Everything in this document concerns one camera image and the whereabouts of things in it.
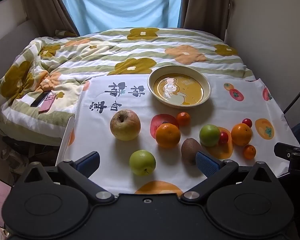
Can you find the green apple with stem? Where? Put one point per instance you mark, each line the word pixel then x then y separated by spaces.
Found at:
pixel 142 162

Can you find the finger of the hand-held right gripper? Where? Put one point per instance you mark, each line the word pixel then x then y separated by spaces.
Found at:
pixel 282 150

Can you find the black phone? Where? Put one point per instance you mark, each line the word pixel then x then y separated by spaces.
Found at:
pixel 38 100

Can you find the orange mandarin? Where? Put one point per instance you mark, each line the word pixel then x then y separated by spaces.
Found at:
pixel 168 135

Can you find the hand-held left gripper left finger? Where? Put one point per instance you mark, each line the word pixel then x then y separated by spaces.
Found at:
pixel 90 161

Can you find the white fruit print cloth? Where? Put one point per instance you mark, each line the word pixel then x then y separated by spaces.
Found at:
pixel 145 111

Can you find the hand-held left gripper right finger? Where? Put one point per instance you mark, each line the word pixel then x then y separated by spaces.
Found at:
pixel 207 163

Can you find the brown curtain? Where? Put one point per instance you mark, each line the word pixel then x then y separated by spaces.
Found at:
pixel 205 7
pixel 47 5

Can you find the floral striped blanket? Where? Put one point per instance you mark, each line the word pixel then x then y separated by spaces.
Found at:
pixel 140 47

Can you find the red cherry tomato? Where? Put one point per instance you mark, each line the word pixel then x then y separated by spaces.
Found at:
pixel 224 137
pixel 247 122

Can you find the light blue window cloth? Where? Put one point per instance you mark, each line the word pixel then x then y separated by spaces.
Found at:
pixel 122 5

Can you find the large yellow-red apple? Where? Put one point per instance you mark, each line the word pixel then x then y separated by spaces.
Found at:
pixel 125 125

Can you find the yellow cartoon print bowl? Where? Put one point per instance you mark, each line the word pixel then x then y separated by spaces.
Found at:
pixel 179 87

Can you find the large orange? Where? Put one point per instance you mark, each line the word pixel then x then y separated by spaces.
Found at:
pixel 241 134

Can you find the small tangerine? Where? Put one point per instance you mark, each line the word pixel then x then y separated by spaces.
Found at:
pixel 183 119
pixel 249 152

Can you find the pink phone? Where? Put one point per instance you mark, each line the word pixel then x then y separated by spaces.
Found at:
pixel 48 104

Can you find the brown kiwi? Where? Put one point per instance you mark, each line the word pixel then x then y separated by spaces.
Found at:
pixel 189 150

